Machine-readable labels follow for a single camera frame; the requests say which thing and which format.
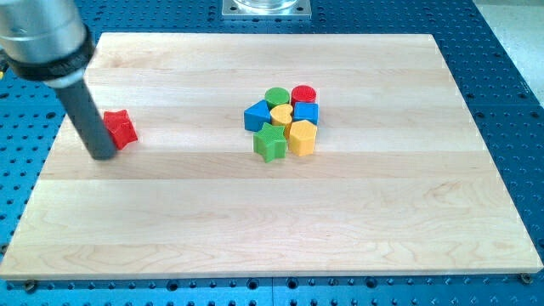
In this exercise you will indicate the light wooden board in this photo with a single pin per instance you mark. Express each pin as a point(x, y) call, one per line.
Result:
point(400, 181)

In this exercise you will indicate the yellow hexagon block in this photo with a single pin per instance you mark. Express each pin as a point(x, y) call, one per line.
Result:
point(302, 138)

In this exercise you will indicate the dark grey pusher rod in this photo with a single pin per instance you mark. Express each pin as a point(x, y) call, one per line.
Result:
point(86, 119)

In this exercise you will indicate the clear acrylic robot base plate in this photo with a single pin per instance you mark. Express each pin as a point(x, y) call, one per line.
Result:
point(266, 9)

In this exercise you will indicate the green star block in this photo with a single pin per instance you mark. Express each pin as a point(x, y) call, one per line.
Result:
point(270, 142)

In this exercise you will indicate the red star block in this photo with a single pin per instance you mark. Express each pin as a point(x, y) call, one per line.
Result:
point(120, 128)

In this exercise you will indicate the blue triangle block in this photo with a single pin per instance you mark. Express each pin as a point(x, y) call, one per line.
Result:
point(256, 116)

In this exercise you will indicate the blue cube block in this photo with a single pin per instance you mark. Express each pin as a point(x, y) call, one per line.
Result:
point(306, 111)

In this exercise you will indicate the green cylinder block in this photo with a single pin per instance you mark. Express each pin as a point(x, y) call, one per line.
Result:
point(276, 96)

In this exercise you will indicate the red cylinder block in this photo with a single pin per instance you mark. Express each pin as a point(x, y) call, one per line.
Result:
point(303, 93)

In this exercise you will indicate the yellow heart block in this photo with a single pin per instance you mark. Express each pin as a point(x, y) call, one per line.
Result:
point(281, 115)

